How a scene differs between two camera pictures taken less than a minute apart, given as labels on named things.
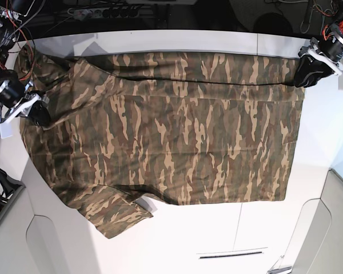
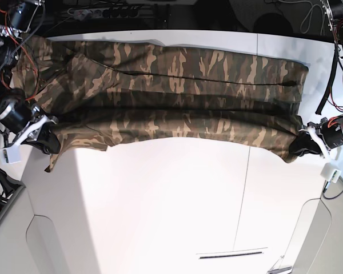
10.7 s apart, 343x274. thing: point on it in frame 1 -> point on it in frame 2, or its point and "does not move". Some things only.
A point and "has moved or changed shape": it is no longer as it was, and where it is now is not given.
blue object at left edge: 3,190 does not move
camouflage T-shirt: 188,128 has moved or changed shape
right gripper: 329,52 -> 334,133
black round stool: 272,23 does not move
